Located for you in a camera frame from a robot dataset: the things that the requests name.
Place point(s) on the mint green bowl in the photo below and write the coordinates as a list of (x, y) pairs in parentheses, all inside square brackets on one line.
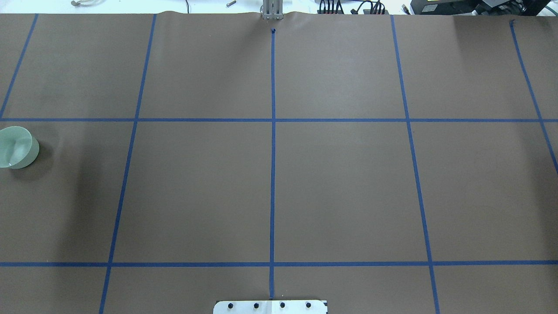
[(18, 147)]

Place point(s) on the black device box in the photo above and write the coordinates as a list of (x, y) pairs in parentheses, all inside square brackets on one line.
[(443, 7)]

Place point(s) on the brown paper table cover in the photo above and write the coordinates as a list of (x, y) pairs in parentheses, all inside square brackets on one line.
[(384, 164)]

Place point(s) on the black power strip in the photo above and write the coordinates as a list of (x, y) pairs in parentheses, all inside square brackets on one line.
[(353, 7)]

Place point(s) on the aluminium frame post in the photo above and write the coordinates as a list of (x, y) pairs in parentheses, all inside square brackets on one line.
[(272, 10)]

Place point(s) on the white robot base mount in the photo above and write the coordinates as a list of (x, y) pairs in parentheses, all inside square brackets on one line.
[(271, 307)]

